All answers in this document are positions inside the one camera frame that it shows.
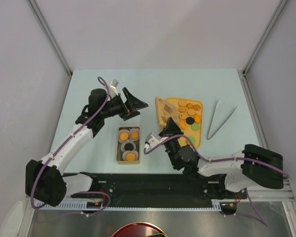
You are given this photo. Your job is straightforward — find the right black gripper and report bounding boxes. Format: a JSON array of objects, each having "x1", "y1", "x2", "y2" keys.
[{"x1": 159, "y1": 117, "x2": 184, "y2": 169}]

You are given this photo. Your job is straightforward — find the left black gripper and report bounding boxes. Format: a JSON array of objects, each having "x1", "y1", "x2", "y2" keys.
[{"x1": 100, "y1": 88, "x2": 148, "y2": 121}]

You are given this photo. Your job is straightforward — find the silver tin lid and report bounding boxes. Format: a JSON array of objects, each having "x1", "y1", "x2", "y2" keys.
[{"x1": 155, "y1": 97, "x2": 180, "y2": 128}]

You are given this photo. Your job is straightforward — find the orange cookie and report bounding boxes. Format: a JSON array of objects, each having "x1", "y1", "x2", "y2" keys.
[
  {"x1": 131, "y1": 132, "x2": 139, "y2": 140},
  {"x1": 125, "y1": 153, "x2": 136, "y2": 161},
  {"x1": 119, "y1": 132, "x2": 129, "y2": 141}
]

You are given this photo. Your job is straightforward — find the metal tongs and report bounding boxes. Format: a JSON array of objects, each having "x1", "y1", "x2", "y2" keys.
[{"x1": 206, "y1": 99, "x2": 238, "y2": 141}]

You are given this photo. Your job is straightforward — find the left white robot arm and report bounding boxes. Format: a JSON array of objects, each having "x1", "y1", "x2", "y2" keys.
[{"x1": 25, "y1": 88, "x2": 148, "y2": 209}]

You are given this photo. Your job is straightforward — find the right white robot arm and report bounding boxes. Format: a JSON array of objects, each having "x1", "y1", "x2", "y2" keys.
[{"x1": 159, "y1": 118, "x2": 287, "y2": 198}]

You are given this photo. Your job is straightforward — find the black sandwich cookie on tray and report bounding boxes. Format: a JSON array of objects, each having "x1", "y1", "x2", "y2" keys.
[{"x1": 185, "y1": 117, "x2": 195, "y2": 125}]

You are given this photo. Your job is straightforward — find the green sandwich cookie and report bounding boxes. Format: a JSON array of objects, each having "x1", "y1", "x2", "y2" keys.
[
  {"x1": 191, "y1": 123, "x2": 200, "y2": 131},
  {"x1": 186, "y1": 136, "x2": 196, "y2": 144}
]

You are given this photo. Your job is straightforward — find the yellow cookie tray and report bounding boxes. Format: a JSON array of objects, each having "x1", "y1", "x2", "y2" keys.
[{"x1": 155, "y1": 97, "x2": 203, "y2": 148}]

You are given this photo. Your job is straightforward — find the yellow cookie tin box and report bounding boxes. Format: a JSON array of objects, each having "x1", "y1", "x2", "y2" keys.
[{"x1": 116, "y1": 126, "x2": 141, "y2": 165}]

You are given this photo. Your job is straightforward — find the dark red round object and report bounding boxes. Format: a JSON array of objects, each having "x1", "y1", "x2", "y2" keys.
[{"x1": 112, "y1": 222, "x2": 168, "y2": 237}]

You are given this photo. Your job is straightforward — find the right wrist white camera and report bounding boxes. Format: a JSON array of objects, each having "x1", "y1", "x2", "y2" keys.
[{"x1": 144, "y1": 132, "x2": 161, "y2": 150}]

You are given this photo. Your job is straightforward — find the wrist white camera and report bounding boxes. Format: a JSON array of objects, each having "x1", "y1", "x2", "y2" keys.
[
  {"x1": 144, "y1": 132, "x2": 161, "y2": 150},
  {"x1": 109, "y1": 79, "x2": 119, "y2": 98}
]

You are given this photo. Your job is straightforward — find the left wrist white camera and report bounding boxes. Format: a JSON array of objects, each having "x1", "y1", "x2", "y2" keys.
[{"x1": 109, "y1": 79, "x2": 119, "y2": 98}]

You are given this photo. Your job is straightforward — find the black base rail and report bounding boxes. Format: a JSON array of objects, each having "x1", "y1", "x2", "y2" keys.
[{"x1": 71, "y1": 173, "x2": 247, "y2": 208}]

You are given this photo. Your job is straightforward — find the right aluminium frame post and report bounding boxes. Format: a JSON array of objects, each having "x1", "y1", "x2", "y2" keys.
[{"x1": 244, "y1": 0, "x2": 289, "y2": 75}]

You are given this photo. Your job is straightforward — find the aluminium frame post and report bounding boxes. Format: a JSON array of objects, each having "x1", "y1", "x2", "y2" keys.
[
  {"x1": 244, "y1": 0, "x2": 289, "y2": 75},
  {"x1": 27, "y1": 0, "x2": 73, "y2": 77}
]

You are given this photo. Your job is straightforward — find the white cable duct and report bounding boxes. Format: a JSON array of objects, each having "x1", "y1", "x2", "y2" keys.
[{"x1": 36, "y1": 199, "x2": 237, "y2": 212}]

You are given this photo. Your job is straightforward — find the left aluminium frame post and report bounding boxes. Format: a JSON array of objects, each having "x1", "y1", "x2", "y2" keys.
[{"x1": 27, "y1": 0, "x2": 73, "y2": 77}]

